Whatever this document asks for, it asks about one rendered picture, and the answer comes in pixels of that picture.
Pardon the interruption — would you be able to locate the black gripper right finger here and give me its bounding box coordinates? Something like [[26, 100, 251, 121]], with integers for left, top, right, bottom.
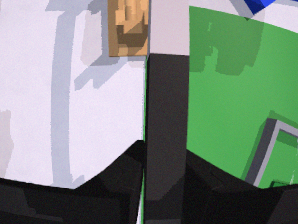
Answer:
[[180, 149, 298, 224]]

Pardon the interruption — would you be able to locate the blue golf putter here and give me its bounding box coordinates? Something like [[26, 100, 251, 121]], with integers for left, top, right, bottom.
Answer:
[[245, 0, 275, 15]]

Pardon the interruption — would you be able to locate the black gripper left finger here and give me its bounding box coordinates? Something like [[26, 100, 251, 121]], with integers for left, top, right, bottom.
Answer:
[[0, 140, 145, 224]]

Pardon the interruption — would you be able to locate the green flat mat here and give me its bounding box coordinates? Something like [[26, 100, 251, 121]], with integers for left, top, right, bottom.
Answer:
[[186, 6, 298, 189]]

